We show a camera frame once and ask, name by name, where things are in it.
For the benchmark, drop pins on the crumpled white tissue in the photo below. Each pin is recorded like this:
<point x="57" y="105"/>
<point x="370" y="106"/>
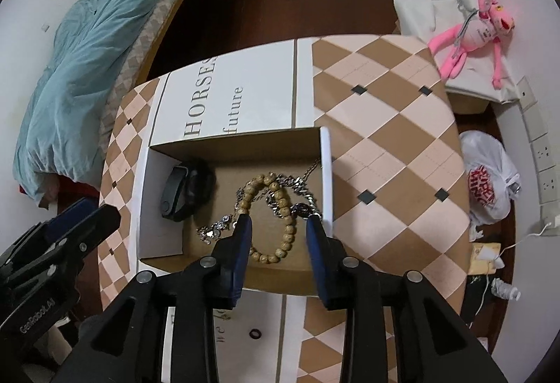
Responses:
<point x="488" y="254"/>

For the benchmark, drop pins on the white wall outlet strip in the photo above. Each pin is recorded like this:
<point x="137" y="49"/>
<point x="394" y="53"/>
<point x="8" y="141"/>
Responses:
<point x="542" y="147"/>

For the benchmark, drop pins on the white charger plug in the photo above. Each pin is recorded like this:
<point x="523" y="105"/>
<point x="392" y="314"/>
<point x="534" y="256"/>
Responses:
<point x="553" y="223"/>

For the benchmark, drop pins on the yellow small box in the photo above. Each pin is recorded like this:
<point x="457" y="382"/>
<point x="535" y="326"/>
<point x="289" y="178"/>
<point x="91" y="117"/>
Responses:
<point x="481" y="267"/>

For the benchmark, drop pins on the white cardboard box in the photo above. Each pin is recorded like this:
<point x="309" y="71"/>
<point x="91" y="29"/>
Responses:
<point x="271" y="278"/>

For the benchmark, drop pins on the black fitness band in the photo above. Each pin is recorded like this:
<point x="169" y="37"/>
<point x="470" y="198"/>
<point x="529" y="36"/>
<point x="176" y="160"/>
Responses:
<point x="173" y="195"/>

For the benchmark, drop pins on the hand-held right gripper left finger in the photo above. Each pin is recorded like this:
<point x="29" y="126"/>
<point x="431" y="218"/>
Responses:
<point x="245" y="243"/>

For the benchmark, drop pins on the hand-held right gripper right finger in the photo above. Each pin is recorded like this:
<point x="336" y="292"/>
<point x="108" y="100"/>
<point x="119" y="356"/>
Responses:
<point x="314" y="252"/>

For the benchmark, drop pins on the blue duvet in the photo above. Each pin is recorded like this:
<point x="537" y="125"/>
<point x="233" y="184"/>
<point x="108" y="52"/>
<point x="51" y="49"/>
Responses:
<point x="87" y="59"/>

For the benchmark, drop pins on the white plastic bag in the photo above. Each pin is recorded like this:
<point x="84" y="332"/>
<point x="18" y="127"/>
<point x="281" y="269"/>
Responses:
<point x="481" y="155"/>

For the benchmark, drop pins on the checkered brown tablecloth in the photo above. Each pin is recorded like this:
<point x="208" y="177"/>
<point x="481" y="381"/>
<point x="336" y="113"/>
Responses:
<point x="385" y="125"/>

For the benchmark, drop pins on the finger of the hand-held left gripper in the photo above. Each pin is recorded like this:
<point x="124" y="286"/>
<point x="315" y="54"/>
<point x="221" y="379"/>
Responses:
<point x="98" y="225"/>
<point x="72" y="212"/>

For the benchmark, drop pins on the black flat object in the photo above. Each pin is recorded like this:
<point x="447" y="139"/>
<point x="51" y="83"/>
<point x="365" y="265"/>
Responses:
<point x="474" y="300"/>

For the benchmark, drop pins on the small white bottle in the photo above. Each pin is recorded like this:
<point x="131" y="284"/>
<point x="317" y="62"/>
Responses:
<point x="503" y="289"/>

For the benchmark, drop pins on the pink plush toy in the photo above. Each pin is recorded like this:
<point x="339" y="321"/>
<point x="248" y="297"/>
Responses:
<point x="477" y="33"/>

